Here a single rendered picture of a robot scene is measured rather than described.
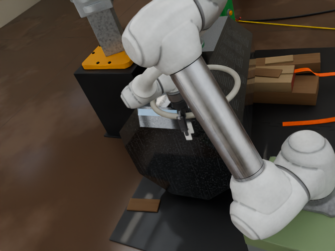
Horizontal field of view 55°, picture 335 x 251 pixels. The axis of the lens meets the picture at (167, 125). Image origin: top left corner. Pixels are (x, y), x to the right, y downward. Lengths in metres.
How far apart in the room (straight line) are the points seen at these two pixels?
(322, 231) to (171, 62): 0.74
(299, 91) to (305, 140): 1.81
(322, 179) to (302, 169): 0.07
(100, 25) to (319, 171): 2.04
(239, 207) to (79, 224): 1.85
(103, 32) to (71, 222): 1.51
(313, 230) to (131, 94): 0.82
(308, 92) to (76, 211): 2.10
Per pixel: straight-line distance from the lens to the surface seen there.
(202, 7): 0.87
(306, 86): 2.92
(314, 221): 1.23
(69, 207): 2.85
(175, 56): 0.82
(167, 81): 1.38
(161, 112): 1.61
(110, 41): 2.73
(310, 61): 3.24
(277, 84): 2.83
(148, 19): 0.81
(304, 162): 1.05
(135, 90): 1.31
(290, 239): 1.20
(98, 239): 2.53
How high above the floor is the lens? 1.93
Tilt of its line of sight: 39 degrees down
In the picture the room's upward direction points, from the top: 22 degrees counter-clockwise
